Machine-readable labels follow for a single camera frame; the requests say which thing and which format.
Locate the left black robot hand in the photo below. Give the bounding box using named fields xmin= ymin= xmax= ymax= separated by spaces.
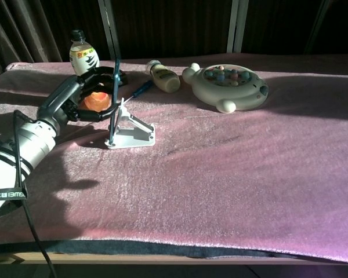
xmin=37 ymin=66 xmax=125 ymax=129

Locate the black smartphone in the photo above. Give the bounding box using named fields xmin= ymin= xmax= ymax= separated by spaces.
xmin=108 ymin=56 xmax=123 ymax=145

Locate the white folding phone stand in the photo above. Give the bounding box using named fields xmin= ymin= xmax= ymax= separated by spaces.
xmin=103 ymin=97 xmax=157 ymax=150

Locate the orange drink plastic bottle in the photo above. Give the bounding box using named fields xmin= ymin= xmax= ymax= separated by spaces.
xmin=68 ymin=28 xmax=111 ymax=112

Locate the brown curtain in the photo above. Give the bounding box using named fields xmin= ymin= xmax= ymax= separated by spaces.
xmin=0 ymin=0 xmax=63 ymax=81

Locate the small white milk bottle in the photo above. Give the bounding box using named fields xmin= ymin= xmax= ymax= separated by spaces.
xmin=146 ymin=59 xmax=182 ymax=94

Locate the dark grey felt mat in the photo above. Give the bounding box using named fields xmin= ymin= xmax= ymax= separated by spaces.
xmin=0 ymin=239 xmax=314 ymax=260

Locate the pink plush table cloth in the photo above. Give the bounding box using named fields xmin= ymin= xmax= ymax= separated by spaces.
xmin=0 ymin=53 xmax=348 ymax=265

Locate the cream round fishing toy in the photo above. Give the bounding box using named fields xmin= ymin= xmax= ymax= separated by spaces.
xmin=182 ymin=63 xmax=270 ymax=114

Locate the blue handle screwdriver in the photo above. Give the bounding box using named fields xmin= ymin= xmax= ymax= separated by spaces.
xmin=122 ymin=80 xmax=154 ymax=104

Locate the white frame post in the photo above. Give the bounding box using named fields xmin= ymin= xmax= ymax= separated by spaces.
xmin=97 ymin=0 xmax=122 ymax=60
xmin=226 ymin=0 xmax=249 ymax=54

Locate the black strap white print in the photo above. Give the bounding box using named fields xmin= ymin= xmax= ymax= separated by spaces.
xmin=0 ymin=188 xmax=28 ymax=204

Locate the black cable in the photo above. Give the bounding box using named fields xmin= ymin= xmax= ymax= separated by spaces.
xmin=13 ymin=109 xmax=58 ymax=278

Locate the grey frame post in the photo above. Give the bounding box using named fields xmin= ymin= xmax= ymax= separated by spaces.
xmin=304 ymin=0 xmax=331 ymax=54

